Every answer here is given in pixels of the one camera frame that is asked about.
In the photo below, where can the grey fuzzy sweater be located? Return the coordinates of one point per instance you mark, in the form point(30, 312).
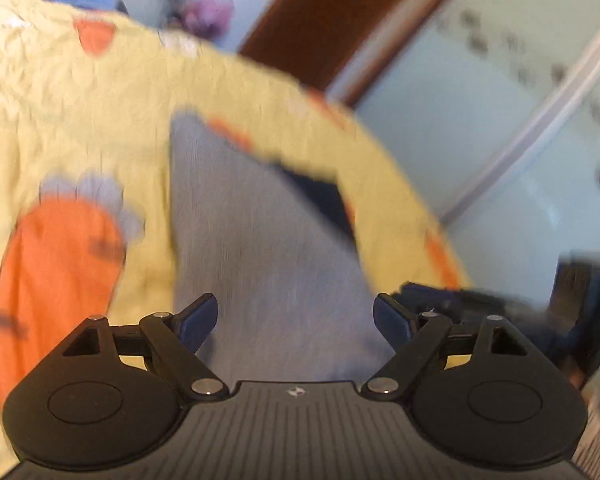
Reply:
point(294, 303)

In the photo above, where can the purple plastic bag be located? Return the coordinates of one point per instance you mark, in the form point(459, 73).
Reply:
point(207, 19)

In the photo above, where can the frosted glass sliding wardrobe door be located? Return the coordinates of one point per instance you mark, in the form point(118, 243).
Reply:
point(493, 112)

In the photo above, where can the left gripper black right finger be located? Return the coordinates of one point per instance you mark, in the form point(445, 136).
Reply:
point(416, 342)

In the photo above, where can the yellow carrot print quilt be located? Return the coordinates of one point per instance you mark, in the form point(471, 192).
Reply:
point(93, 91)

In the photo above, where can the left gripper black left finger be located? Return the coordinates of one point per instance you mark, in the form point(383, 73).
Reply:
point(173, 340)

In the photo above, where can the brown wooden door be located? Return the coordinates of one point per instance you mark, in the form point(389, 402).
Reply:
point(337, 46)

